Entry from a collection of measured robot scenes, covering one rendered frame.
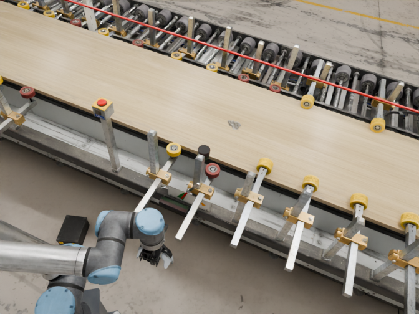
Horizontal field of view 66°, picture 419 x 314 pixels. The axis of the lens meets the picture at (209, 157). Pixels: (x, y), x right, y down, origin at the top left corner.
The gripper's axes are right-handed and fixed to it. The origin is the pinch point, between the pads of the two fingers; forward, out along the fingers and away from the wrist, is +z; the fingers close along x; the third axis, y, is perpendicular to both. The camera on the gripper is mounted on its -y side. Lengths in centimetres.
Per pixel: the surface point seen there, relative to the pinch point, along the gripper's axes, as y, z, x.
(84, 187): -65, 94, -95
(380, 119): -123, -4, 94
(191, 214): -27.5, 7.8, 5.9
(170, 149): -59, 3, -18
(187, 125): -80, 4, -15
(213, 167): -56, 3, 8
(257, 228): -41, 24, 40
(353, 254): -29, -2, 81
